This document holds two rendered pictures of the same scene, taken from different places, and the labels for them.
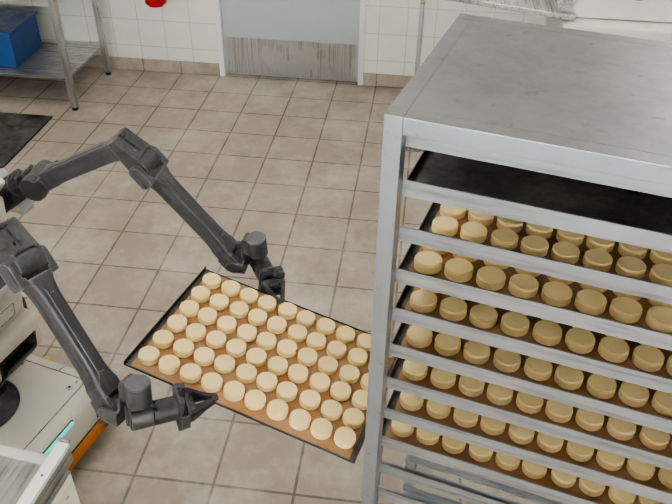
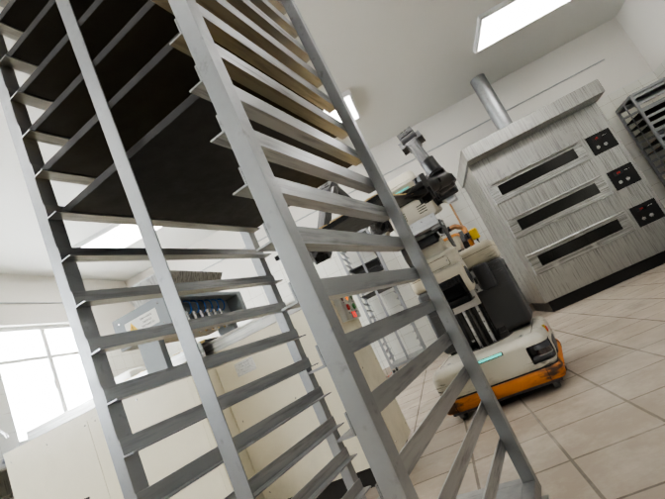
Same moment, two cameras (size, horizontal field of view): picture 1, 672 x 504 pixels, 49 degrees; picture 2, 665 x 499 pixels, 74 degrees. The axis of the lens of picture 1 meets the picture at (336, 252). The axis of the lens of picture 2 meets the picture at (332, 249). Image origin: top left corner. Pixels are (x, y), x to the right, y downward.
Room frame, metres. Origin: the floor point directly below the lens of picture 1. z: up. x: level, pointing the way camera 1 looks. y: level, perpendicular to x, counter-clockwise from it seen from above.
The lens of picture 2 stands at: (1.29, -1.39, 0.60)
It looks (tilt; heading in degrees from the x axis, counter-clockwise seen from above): 12 degrees up; 93
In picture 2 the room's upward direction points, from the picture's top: 25 degrees counter-clockwise
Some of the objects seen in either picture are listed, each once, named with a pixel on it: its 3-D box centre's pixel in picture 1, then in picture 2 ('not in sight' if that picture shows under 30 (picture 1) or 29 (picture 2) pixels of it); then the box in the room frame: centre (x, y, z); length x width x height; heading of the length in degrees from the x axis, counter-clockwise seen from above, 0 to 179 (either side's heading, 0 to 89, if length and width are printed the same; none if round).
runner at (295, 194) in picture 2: not in sight; (334, 203); (1.29, -0.52, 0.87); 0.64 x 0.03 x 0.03; 69
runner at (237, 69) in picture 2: not in sight; (283, 97); (1.29, -0.52, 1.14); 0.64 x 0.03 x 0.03; 69
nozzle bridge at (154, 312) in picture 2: not in sight; (193, 333); (0.28, 0.96, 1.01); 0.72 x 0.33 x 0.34; 78
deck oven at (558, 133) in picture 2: not in sight; (560, 207); (3.66, 3.89, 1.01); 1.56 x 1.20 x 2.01; 173
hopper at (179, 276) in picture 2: not in sight; (179, 293); (0.28, 0.96, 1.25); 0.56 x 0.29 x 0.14; 78
